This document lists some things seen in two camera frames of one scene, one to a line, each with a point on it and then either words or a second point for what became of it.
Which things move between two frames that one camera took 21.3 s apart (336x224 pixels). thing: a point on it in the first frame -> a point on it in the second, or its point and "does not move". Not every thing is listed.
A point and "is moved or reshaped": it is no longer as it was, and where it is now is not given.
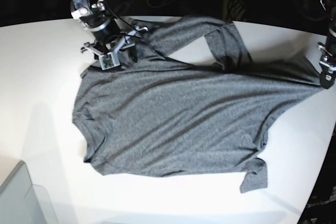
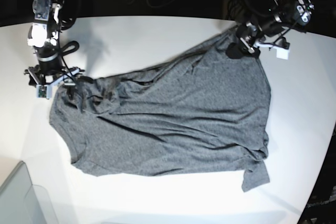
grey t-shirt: x=157 y=115 is moved or reshaped
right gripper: x=327 y=62 -> x=249 y=41
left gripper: x=111 y=36 -> x=67 y=76
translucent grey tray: x=22 y=202 does not move
